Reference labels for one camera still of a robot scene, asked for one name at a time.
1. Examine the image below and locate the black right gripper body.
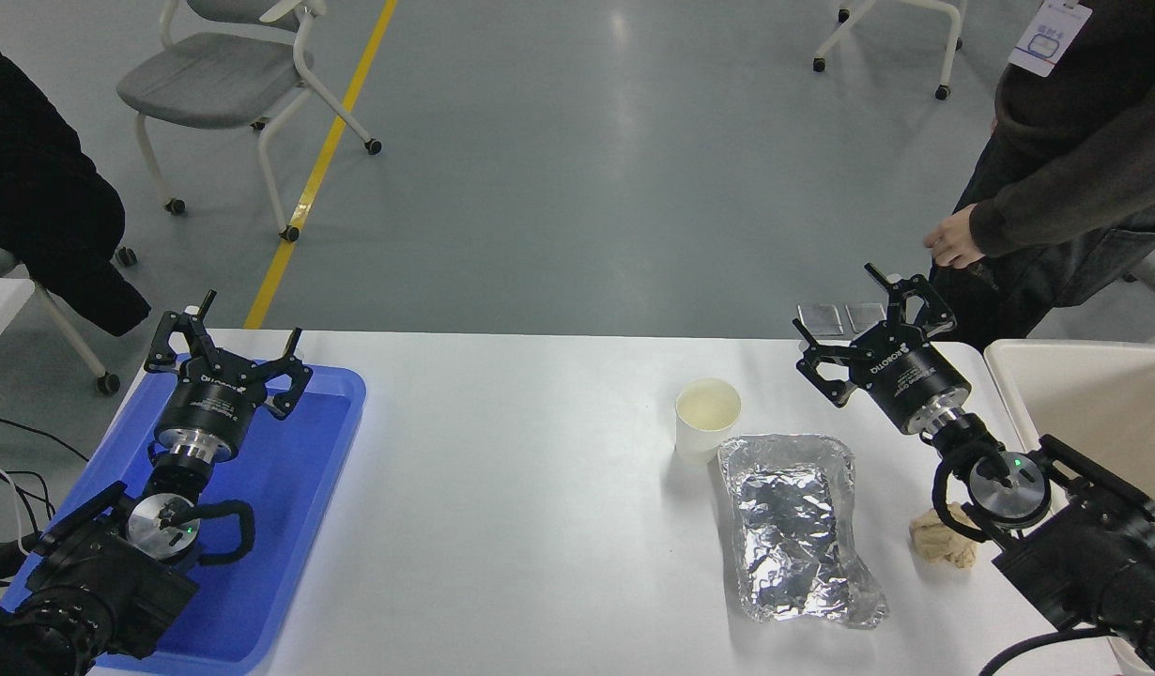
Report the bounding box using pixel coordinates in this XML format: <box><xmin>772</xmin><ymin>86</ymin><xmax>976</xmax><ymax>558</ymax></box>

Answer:
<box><xmin>853</xmin><ymin>323</ymin><xmax>973</xmax><ymax>436</ymax></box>

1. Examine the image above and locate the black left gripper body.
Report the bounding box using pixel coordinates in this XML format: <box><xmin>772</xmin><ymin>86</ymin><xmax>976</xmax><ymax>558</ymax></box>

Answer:
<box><xmin>159</xmin><ymin>355</ymin><xmax>268</xmax><ymax>444</ymax></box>

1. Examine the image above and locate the white paper cup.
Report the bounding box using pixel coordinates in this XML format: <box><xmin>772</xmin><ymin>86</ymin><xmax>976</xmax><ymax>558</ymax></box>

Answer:
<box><xmin>674</xmin><ymin>377</ymin><xmax>743</xmax><ymax>466</ymax></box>

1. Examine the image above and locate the person's hand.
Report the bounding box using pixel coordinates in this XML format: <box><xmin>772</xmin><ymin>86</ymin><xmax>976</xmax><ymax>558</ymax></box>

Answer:
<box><xmin>923</xmin><ymin>205</ymin><xmax>988</xmax><ymax>271</ymax></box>

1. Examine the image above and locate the blue plastic tray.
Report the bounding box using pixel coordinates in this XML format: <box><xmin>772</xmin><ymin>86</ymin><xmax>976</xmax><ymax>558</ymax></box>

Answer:
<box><xmin>0</xmin><ymin>352</ymin><xmax>367</xmax><ymax>675</ymax></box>

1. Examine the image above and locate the white leg wheeled chair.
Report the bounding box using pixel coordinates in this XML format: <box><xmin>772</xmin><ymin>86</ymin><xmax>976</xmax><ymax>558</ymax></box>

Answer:
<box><xmin>0</xmin><ymin>239</ymin><xmax>139</xmax><ymax>396</ymax></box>

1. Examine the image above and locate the crumpled tan paper ball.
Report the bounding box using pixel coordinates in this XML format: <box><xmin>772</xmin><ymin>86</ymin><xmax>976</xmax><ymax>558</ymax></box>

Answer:
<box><xmin>908</xmin><ymin>502</ymin><xmax>980</xmax><ymax>570</ymax></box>

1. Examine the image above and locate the large pale plastic bin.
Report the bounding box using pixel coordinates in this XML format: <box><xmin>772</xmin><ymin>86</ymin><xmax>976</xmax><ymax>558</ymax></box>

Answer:
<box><xmin>983</xmin><ymin>338</ymin><xmax>1155</xmax><ymax>676</ymax></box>

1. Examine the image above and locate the crumpled silver foil tray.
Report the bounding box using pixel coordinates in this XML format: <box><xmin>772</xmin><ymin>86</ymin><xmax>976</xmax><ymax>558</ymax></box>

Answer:
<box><xmin>717</xmin><ymin>433</ymin><xmax>890</xmax><ymax>630</ymax></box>

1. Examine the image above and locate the person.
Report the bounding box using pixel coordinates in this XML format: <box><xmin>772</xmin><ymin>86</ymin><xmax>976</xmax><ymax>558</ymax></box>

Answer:
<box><xmin>927</xmin><ymin>0</ymin><xmax>1155</xmax><ymax>353</ymax></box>
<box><xmin>0</xmin><ymin>9</ymin><xmax>152</xmax><ymax>337</ymax></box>

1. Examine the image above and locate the black floor cable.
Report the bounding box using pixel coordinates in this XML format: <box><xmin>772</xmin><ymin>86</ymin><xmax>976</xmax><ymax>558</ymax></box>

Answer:
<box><xmin>0</xmin><ymin>413</ymin><xmax>90</xmax><ymax>527</ymax></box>

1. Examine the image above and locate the white floor cable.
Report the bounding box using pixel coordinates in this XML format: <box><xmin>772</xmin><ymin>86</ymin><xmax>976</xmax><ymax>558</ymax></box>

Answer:
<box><xmin>0</xmin><ymin>449</ymin><xmax>29</xmax><ymax>555</ymax></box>

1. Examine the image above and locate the white frame wheeled chair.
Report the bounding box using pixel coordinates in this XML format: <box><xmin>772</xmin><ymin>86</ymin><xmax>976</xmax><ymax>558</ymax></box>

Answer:
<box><xmin>812</xmin><ymin>0</ymin><xmax>968</xmax><ymax>100</ymax></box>

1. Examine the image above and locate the white lanyard badge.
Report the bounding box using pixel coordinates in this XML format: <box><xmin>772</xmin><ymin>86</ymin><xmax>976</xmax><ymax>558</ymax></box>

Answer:
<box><xmin>1008</xmin><ymin>0</ymin><xmax>1093</xmax><ymax>78</ymax></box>

